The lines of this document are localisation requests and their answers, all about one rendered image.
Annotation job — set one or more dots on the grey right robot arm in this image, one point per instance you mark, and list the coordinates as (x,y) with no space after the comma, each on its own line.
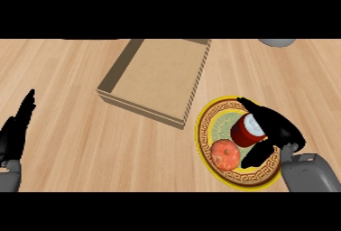
(306,171)

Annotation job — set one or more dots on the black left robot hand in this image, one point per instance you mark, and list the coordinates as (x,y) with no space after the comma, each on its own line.
(17,130)

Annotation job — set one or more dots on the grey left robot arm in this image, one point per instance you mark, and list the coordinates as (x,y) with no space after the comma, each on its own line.
(10,177)

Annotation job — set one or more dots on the brown cardboard box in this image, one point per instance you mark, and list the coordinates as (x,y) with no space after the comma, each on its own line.
(156,81)

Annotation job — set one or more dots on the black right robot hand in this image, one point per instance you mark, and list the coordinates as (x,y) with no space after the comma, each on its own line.
(280,129)

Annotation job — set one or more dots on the grey rounded object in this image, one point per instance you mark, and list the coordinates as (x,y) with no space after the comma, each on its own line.
(278,42)

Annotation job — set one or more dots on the yellow patterned plate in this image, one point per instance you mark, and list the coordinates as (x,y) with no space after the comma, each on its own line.
(209,129)

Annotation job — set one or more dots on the red can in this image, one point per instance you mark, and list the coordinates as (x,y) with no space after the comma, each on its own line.
(244,132)

